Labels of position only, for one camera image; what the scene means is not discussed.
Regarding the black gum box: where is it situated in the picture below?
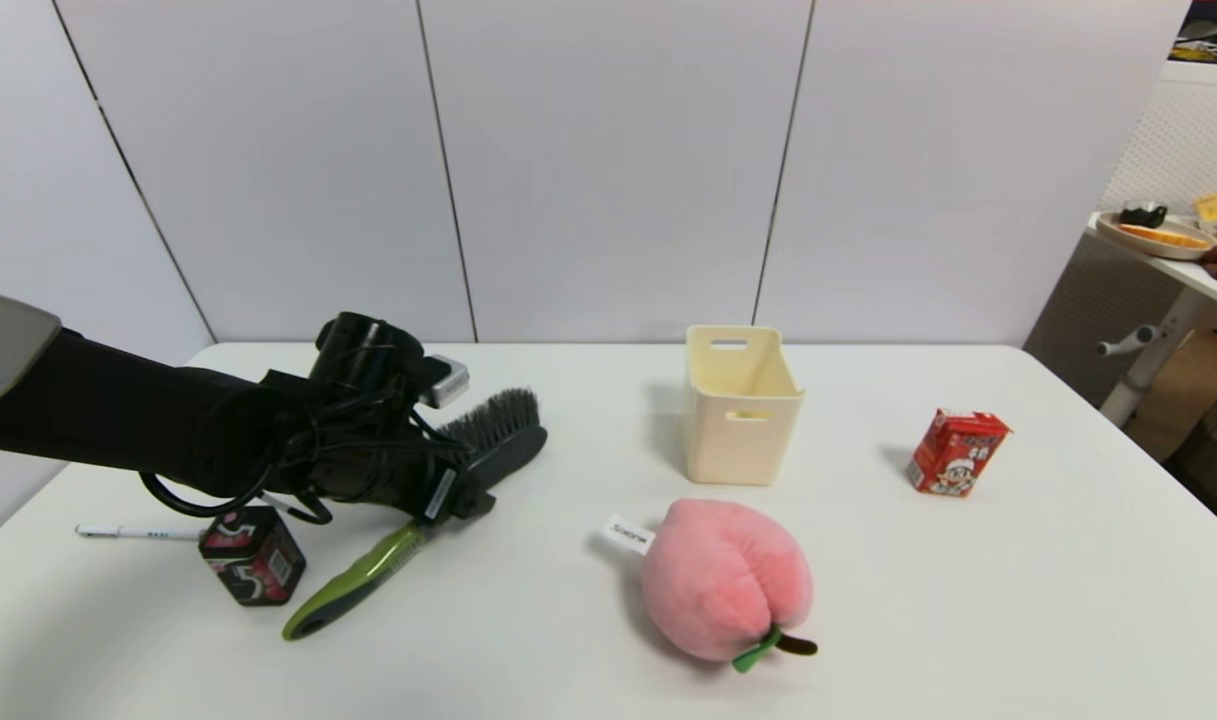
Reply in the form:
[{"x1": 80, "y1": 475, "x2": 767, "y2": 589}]
[{"x1": 198, "y1": 506, "x2": 307, "y2": 607}]

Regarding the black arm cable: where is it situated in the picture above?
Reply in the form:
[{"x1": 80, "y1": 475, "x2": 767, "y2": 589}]
[{"x1": 138, "y1": 380, "x2": 469, "y2": 527}]

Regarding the orange food slice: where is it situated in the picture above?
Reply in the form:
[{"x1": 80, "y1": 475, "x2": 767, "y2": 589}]
[{"x1": 1118, "y1": 223, "x2": 1209, "y2": 250}]

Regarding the white pen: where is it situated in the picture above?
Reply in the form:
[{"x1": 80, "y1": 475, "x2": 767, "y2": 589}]
[{"x1": 76, "y1": 523, "x2": 204, "y2": 541}]

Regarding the red milk carton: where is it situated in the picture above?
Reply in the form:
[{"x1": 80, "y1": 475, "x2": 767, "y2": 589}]
[{"x1": 905, "y1": 408, "x2": 1012, "y2": 498}]

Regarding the grey brush with green handle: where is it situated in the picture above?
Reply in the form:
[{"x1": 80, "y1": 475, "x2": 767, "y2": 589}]
[{"x1": 282, "y1": 388, "x2": 550, "y2": 642}]

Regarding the white side table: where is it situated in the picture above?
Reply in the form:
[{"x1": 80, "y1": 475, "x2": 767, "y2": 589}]
[{"x1": 1084, "y1": 211, "x2": 1217, "y2": 431}]

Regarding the pink peach plush toy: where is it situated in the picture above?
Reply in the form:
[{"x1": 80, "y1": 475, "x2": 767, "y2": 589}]
[{"x1": 603, "y1": 498, "x2": 819, "y2": 673}]

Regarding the cream plastic storage bin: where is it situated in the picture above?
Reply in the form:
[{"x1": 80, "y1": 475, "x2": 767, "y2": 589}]
[{"x1": 684, "y1": 325, "x2": 805, "y2": 487}]

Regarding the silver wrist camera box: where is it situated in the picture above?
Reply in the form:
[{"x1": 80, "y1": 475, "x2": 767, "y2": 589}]
[{"x1": 418, "y1": 355, "x2": 470, "y2": 409}]

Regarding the white perforated panel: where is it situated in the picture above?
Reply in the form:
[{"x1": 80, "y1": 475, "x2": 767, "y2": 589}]
[{"x1": 1023, "y1": 80, "x2": 1217, "y2": 401}]

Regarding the brown cardboard box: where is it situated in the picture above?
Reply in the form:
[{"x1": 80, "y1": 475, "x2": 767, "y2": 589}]
[{"x1": 1128, "y1": 330, "x2": 1217, "y2": 463}]

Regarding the beige oval plate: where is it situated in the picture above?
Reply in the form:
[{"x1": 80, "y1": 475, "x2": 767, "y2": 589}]
[{"x1": 1096, "y1": 210, "x2": 1216, "y2": 262}]

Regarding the grey table crank handle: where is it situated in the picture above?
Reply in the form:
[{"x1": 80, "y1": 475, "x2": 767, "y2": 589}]
[{"x1": 1095, "y1": 326, "x2": 1159, "y2": 359}]

